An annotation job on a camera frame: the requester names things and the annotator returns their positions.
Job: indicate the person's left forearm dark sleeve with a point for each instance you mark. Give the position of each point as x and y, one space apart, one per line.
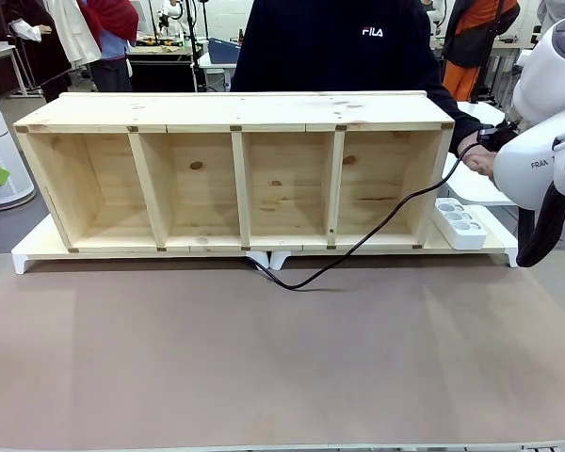
452 113

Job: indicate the grey desk white legs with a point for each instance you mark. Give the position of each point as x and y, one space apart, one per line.
0 54

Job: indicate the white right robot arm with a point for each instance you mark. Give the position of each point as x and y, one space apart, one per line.
541 117

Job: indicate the blue board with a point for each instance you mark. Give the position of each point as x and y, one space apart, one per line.
223 52

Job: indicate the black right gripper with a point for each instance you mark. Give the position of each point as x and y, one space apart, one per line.
496 134

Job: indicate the four-compartment pine wood shelf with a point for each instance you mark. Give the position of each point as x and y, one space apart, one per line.
282 110

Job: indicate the person in red and blue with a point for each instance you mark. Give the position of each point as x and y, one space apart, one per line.
110 52

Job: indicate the person in dark FILA sweater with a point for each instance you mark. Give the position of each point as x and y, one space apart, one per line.
329 47

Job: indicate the black background cart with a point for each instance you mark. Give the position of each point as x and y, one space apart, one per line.
162 66

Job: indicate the hanging white coat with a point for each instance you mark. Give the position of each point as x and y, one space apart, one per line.
77 33

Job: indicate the white power strip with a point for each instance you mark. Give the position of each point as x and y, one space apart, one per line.
463 230

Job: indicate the black garment with white sleeve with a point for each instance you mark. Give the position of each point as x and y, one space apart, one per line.
37 42

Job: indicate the white riser stand wood top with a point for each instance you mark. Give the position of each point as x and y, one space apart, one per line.
499 247
42 245

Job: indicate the person's left hand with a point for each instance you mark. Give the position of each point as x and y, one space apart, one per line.
480 162

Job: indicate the person in orange and black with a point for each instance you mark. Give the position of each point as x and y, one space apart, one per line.
475 33

